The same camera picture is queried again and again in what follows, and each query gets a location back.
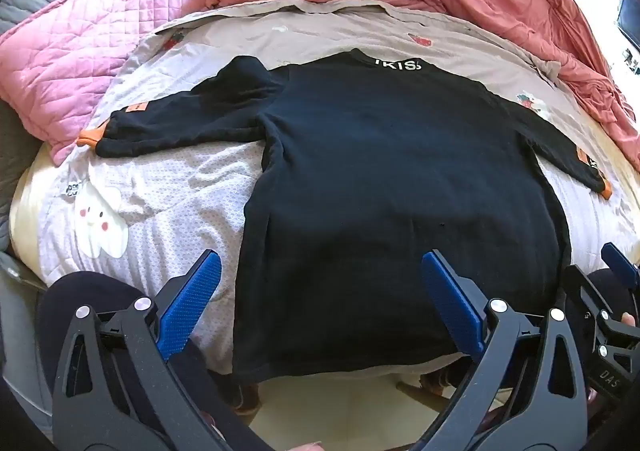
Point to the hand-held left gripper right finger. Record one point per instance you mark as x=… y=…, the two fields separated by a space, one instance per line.
x=452 y=298

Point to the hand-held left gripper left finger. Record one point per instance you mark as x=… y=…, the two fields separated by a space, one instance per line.
x=192 y=303

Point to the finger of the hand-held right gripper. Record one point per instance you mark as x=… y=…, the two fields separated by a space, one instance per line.
x=585 y=288
x=620 y=261

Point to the black sweatshirt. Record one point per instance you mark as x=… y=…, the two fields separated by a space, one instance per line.
x=390 y=156

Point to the person's right hand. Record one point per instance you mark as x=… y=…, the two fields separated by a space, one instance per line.
x=626 y=317

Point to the beige printed quilt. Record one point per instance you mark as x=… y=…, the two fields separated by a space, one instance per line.
x=175 y=211

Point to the dark monitor screen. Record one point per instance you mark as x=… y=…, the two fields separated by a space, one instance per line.
x=629 y=13

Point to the pink quilted pillow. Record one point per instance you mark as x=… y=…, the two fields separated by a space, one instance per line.
x=65 y=56

